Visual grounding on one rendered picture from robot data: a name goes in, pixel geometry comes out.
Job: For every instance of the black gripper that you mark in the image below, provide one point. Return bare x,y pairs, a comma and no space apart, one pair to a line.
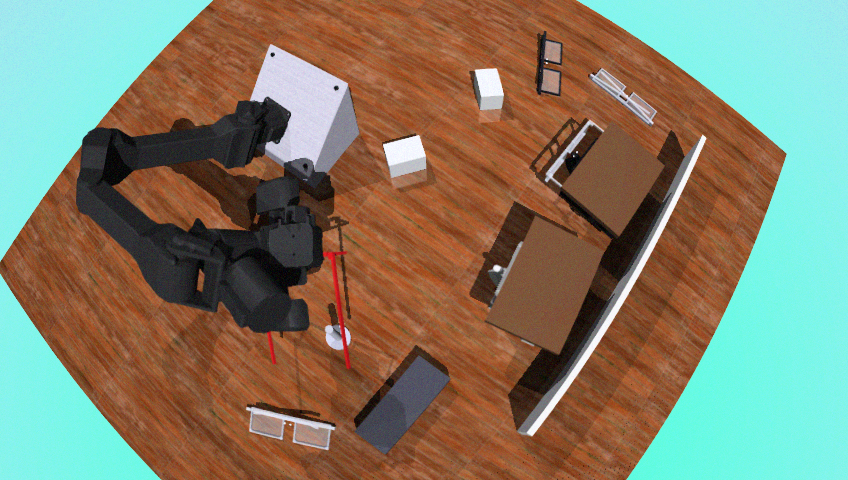
272,197

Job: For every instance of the black glasses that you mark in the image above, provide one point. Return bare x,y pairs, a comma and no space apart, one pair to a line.
549,80

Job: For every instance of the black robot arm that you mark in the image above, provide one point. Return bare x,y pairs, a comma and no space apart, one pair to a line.
169,257

